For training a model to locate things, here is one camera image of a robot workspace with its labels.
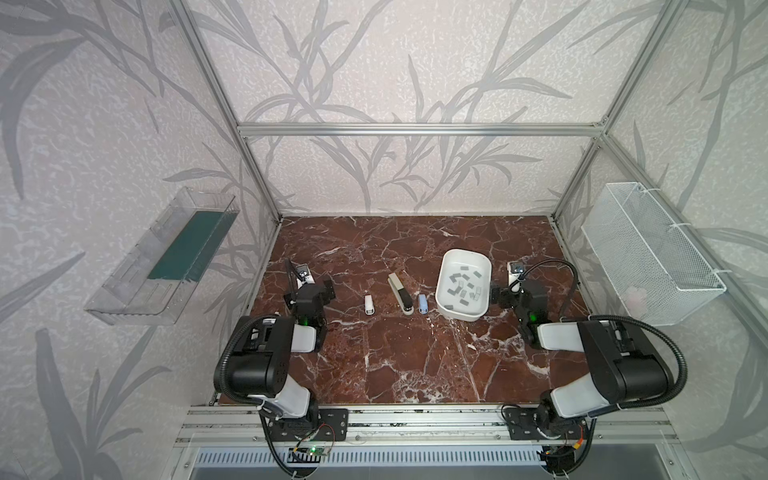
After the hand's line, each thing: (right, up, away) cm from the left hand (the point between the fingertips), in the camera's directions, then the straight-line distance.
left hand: (313, 270), depth 93 cm
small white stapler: (+18, -12, -2) cm, 22 cm away
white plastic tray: (+49, -6, +6) cm, 50 cm away
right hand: (+63, -1, +2) cm, 63 cm away
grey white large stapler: (+28, -8, 0) cm, 29 cm away
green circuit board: (+8, -41, -23) cm, 47 cm away
